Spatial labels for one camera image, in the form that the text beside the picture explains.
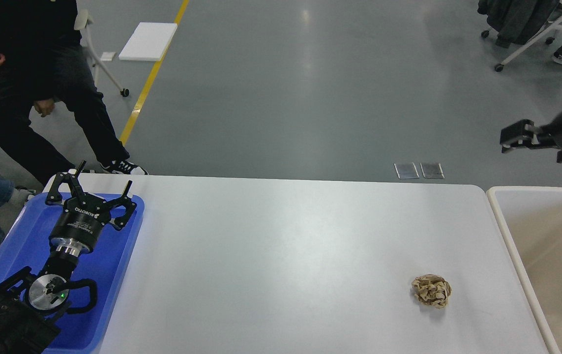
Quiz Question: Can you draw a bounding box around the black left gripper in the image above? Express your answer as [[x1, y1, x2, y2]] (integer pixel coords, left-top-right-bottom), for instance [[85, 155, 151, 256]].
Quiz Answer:
[[45, 160, 138, 254]]

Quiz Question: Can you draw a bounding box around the blue plastic tray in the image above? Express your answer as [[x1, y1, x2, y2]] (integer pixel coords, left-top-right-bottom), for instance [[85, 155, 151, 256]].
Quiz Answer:
[[0, 193, 145, 354]]

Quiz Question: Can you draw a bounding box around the clear floor plate left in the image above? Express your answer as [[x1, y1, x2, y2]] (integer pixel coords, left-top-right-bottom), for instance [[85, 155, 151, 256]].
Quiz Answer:
[[393, 163, 419, 180]]

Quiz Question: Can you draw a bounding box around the clear floor plate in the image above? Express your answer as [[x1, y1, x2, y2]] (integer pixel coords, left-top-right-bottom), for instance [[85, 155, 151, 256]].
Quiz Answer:
[[393, 163, 419, 180], [420, 163, 445, 179]]

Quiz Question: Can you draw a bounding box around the white foam board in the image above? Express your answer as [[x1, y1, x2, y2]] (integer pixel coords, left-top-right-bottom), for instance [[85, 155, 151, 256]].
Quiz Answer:
[[118, 22, 178, 62]]

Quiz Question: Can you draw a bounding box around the seated person in black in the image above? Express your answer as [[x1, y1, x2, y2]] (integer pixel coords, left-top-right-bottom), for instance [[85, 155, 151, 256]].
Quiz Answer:
[[0, 0, 148, 184]]

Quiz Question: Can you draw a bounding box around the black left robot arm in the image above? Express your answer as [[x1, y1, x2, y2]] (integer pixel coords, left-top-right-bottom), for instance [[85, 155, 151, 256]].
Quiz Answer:
[[0, 163, 139, 354]]

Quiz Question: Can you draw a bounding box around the grey rolling chair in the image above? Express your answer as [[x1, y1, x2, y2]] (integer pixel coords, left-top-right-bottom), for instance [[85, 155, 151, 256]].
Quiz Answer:
[[49, 9, 129, 98]]

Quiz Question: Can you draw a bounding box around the chair with dark jacket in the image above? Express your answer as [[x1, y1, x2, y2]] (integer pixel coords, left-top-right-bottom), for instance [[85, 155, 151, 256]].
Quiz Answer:
[[477, 0, 562, 72]]

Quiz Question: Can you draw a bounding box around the beige plastic bin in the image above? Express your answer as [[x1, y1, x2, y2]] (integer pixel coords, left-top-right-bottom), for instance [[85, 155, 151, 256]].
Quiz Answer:
[[487, 186, 562, 354]]

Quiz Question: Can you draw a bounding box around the clear floor plate right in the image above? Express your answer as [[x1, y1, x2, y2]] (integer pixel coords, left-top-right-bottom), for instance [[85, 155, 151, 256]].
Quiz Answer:
[[420, 163, 445, 179]]

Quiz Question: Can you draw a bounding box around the crumpled brown paper ball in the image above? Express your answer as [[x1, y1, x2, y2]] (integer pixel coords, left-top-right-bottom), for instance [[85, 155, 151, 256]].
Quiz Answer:
[[411, 274, 452, 309]]

